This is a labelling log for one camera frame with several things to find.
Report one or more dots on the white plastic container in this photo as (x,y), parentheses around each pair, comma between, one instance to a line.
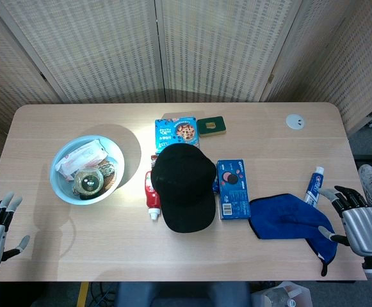
(281,295)

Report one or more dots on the black baseball cap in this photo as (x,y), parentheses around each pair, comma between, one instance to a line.
(182,185)

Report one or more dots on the green yellow sponge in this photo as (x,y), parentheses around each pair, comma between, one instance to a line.
(211,126)

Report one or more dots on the blue snack packet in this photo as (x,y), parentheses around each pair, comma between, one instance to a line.
(176,131)

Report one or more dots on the light blue plastic bowl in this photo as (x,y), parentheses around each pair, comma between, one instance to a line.
(61,188)

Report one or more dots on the small red brown sachet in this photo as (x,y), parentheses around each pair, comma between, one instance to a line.
(154,160)

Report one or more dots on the white pink snack packet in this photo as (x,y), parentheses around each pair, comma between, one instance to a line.
(80,156)

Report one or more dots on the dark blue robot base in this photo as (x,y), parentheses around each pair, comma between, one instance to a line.
(182,294)

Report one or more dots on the white round disc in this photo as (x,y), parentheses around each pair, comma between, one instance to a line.
(295,121)

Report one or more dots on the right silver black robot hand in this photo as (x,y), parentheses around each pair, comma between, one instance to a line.
(363,227)

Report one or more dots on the brown patterned snack pack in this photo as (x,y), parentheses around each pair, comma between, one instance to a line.
(109,171)

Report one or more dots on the blue cloth with black trim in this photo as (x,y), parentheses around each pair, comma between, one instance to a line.
(285,217)

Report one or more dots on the beige woven folding screen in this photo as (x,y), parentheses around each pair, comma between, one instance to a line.
(109,48)

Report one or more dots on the red ketchup squeeze bottle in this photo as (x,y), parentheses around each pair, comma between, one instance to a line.
(152,192)

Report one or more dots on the blue Oreo cookie box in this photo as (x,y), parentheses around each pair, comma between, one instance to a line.
(233,192)

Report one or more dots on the blue soda can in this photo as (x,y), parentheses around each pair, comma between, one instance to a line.
(215,187)

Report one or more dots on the white blue toothpaste tube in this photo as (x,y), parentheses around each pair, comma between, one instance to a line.
(313,185)

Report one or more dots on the round gold black tin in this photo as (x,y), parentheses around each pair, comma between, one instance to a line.
(88,182)

